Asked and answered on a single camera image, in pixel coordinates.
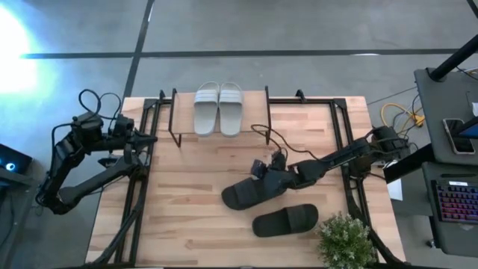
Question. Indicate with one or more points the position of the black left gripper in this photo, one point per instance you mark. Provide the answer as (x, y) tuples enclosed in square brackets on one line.
[(134, 140)]

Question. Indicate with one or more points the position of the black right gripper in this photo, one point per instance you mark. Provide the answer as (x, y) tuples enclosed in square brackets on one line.
[(282, 177)]

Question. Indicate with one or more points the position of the black rubber slide sandal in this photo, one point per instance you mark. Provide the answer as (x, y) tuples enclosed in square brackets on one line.
[(285, 220), (242, 194)]

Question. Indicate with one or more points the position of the grey rubber slide sandal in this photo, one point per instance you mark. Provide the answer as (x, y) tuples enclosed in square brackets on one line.
[(206, 112), (231, 112)]

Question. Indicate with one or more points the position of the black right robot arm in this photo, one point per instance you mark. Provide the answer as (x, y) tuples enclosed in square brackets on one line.
[(336, 158)]

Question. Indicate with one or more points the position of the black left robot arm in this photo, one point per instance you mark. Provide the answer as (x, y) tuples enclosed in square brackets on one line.
[(93, 183)]

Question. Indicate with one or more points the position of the wooden shelf black metal legs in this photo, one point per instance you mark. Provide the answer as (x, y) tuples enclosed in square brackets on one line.
[(257, 112)]

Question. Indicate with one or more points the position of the potted green plant black pot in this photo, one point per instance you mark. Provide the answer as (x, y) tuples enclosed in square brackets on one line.
[(345, 243)]

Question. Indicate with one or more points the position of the white paper sheet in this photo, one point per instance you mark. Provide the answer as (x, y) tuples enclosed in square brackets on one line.
[(395, 190)]

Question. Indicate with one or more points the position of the black box with blue light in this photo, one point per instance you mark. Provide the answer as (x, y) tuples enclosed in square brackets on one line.
[(13, 160)]

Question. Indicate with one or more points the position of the grey side desk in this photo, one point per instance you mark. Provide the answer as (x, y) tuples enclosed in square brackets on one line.
[(437, 108)]

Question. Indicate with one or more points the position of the backlit black keyboard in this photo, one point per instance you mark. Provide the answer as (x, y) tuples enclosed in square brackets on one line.
[(457, 201)]

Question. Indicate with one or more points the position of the smartphone in pale case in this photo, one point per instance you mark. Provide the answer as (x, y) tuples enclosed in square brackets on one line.
[(458, 136)]

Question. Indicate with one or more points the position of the black round pole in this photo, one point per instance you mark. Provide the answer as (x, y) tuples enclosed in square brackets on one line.
[(453, 60)]

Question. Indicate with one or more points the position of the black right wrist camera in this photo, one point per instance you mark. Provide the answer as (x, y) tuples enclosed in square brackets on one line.
[(279, 160)]

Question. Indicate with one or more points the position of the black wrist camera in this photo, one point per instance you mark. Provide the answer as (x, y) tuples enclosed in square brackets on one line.
[(279, 160), (123, 125)]

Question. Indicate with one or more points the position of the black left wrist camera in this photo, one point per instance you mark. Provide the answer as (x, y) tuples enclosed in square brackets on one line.
[(123, 125)]

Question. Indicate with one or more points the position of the black metal table frame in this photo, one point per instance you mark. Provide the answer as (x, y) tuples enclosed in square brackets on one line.
[(298, 101)]

